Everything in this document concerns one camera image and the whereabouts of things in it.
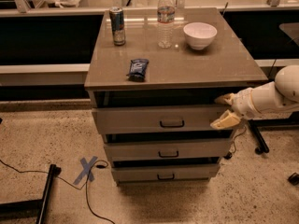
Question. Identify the grey drawer cabinet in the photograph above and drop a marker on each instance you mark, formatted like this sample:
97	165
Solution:
179	75

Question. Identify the blue tape cross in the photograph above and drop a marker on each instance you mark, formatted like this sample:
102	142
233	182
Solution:
86	170

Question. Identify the black metal stand left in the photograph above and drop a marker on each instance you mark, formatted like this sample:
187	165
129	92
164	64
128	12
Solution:
37	208

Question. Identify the grey top drawer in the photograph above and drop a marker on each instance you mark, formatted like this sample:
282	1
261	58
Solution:
156	119

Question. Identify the silver blue drink can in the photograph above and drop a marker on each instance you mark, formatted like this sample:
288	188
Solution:
117	25

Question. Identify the grey bottom drawer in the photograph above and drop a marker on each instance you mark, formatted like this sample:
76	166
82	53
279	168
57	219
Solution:
164	173

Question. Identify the grey middle drawer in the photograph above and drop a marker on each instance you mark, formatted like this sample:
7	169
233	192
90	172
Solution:
161	150

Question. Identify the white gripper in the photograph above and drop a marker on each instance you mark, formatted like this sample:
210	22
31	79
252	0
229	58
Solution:
243	103

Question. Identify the grey drawer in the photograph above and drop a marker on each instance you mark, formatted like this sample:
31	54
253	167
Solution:
164	173
156	119
161	150

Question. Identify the black caster far right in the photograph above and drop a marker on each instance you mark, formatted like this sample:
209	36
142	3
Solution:
294	179

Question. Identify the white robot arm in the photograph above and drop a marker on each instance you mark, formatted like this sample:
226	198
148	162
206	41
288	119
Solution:
278	96

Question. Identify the black stand leg right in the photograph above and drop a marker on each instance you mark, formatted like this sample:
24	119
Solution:
254	126

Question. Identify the dark blue snack packet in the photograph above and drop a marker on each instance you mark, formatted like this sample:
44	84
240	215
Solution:
137	70

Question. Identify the clear plastic water bottle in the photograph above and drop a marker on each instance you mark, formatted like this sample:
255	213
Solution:
165	19

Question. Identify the white ceramic bowl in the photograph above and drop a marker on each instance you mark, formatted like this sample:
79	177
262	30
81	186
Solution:
199	35

